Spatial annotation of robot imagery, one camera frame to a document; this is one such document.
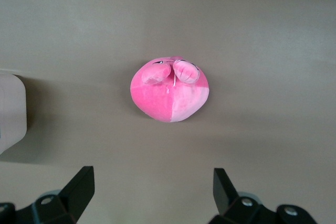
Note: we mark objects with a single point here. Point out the white plastic storage box base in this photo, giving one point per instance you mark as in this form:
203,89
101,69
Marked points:
13,113

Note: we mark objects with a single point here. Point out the pink round plush toy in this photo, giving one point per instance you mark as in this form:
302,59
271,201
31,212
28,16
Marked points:
157,98

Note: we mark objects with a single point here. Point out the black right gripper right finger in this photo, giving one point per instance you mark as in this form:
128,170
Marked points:
225,195

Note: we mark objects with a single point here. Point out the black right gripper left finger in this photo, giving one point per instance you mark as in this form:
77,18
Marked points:
76,192

